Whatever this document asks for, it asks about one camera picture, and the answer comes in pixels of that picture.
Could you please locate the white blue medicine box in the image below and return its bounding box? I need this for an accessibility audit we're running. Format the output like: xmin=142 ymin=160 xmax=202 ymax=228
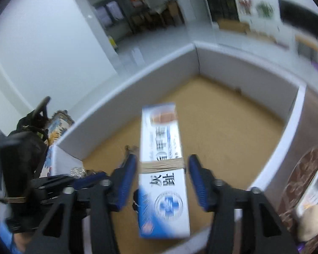
xmin=137 ymin=103 xmax=191 ymax=239

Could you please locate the blue sleeve forearm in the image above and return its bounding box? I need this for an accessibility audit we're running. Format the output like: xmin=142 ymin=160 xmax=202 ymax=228
xmin=0 ymin=222 xmax=22 ymax=254

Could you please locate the brown patterned round mat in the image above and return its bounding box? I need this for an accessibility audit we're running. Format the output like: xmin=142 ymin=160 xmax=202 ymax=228
xmin=278 ymin=148 xmax=318 ymax=253

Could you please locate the large white cardboard box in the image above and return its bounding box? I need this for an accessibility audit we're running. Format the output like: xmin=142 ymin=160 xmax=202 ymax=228
xmin=46 ymin=41 xmax=307 ymax=254

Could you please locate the small wooden side table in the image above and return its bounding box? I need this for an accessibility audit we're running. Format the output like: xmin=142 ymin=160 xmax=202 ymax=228
xmin=295 ymin=35 xmax=318 ymax=55

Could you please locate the brown cardboard box on floor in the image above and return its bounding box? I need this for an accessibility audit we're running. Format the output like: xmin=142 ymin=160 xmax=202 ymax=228
xmin=218 ymin=19 xmax=250 ymax=34

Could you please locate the green potted plant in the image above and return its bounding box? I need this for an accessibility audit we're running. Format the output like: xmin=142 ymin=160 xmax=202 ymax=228
xmin=256 ymin=1 xmax=274 ymax=19

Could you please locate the red flower vase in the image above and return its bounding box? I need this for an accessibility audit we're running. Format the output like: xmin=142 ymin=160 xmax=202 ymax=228
xmin=238 ymin=0 xmax=252 ymax=15

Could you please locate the black wall television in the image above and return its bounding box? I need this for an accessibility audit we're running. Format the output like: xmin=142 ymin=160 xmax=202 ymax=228
xmin=278 ymin=0 xmax=318 ymax=39

